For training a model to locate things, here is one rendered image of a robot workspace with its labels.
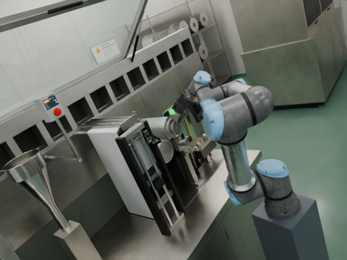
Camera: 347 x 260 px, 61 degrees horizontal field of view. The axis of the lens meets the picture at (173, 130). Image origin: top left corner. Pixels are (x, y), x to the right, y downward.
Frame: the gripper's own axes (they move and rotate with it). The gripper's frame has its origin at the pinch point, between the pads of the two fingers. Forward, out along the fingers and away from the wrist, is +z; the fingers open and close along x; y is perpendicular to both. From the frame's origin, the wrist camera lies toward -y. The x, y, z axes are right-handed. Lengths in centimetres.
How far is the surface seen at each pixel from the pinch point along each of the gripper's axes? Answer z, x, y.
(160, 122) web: 4.7, 4.1, 8.8
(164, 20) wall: 183, -348, 201
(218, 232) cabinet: 14, 26, -51
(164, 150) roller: 8.6, 14.0, -4.1
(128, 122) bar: -10.2, 29.6, 14.4
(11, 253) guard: -24, 98, 0
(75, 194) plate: 35, 54, 16
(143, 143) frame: -11.6, 33.9, 1.9
